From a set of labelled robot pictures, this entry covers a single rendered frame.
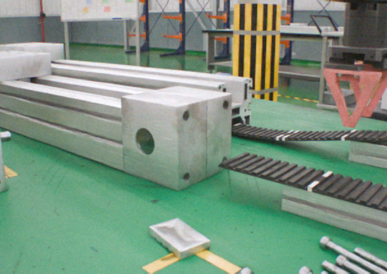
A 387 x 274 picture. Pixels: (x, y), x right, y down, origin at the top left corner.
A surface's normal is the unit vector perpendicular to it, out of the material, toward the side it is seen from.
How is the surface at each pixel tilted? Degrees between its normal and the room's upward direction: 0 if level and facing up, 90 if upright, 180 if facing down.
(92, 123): 90
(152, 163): 90
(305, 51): 90
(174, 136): 90
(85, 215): 0
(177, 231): 0
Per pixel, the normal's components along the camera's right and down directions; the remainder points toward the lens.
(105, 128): -0.64, 0.22
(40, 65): 0.77, 0.18
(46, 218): 0.00, -0.96
